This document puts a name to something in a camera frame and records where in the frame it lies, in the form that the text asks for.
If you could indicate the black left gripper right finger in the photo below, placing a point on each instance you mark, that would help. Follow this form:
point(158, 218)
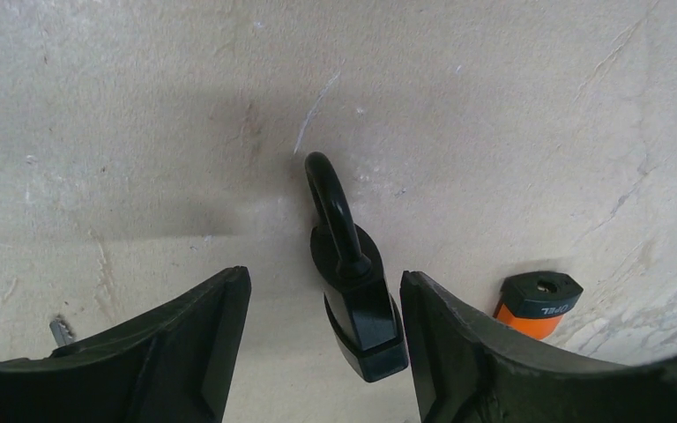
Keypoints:
point(468, 367)

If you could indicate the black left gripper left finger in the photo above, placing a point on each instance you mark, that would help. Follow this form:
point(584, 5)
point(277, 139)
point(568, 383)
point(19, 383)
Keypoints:
point(173, 363)

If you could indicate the black key bunch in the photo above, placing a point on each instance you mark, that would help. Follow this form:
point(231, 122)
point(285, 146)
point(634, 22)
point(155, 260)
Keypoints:
point(61, 331)

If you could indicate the orange black padlock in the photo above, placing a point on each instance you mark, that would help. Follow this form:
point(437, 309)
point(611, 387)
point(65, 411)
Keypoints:
point(535, 302)

